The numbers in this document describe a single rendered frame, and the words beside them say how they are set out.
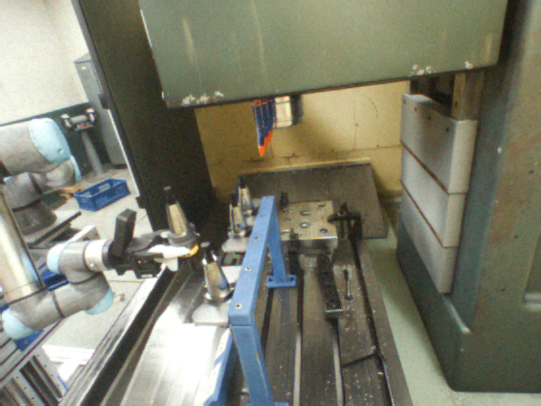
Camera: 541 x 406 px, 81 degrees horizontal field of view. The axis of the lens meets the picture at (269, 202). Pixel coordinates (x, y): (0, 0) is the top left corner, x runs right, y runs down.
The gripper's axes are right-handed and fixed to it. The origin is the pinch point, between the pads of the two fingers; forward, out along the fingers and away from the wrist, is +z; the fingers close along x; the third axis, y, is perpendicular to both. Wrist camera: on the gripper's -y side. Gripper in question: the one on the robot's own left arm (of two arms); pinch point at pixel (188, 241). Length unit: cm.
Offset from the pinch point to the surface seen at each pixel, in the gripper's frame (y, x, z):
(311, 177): 46, -137, 24
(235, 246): 5.4, -4.0, 8.8
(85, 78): -36, -458, -333
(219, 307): 5.2, 15.5, 10.0
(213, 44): -37.6, -10.6, 12.7
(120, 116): -21, -62, -45
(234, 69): -32.7, -10.6, 15.7
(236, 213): -0.7, -9.6, 9.2
